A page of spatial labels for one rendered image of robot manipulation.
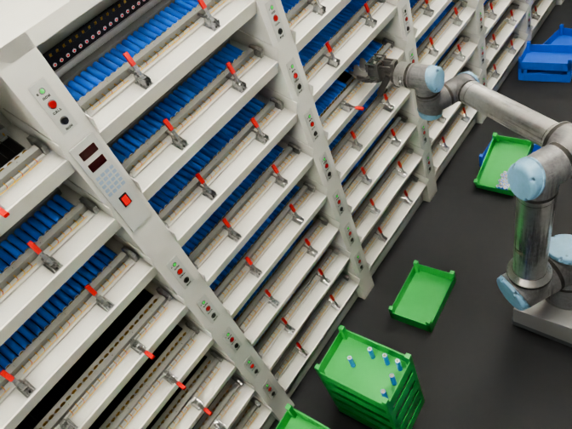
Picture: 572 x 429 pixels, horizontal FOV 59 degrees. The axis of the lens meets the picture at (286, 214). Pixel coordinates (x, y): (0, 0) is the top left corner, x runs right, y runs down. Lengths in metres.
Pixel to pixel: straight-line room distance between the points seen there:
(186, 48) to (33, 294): 0.72
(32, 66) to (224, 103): 0.56
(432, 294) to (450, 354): 0.32
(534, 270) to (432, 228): 0.92
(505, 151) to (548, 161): 1.41
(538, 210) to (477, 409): 0.91
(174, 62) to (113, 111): 0.21
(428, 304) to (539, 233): 0.86
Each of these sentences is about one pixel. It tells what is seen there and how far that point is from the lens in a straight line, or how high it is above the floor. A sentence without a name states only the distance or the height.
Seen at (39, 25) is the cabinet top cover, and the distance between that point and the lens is 1.19.
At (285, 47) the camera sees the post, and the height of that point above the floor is 1.36.
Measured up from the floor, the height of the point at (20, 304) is 1.35.
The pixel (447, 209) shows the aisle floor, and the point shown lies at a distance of 2.83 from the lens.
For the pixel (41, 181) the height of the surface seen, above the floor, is 1.55.
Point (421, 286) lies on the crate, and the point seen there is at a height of 0.00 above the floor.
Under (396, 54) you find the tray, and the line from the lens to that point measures 2.28.
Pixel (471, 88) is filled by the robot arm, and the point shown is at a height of 0.95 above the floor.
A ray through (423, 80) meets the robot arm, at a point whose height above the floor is 1.04.
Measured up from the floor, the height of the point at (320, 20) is 1.35.
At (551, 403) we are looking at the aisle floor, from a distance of 2.27.
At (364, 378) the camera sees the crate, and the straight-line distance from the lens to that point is 1.98.
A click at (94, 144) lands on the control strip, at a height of 1.53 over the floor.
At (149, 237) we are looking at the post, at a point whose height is 1.23.
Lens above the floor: 2.08
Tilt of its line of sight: 43 degrees down
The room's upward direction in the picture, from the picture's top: 25 degrees counter-clockwise
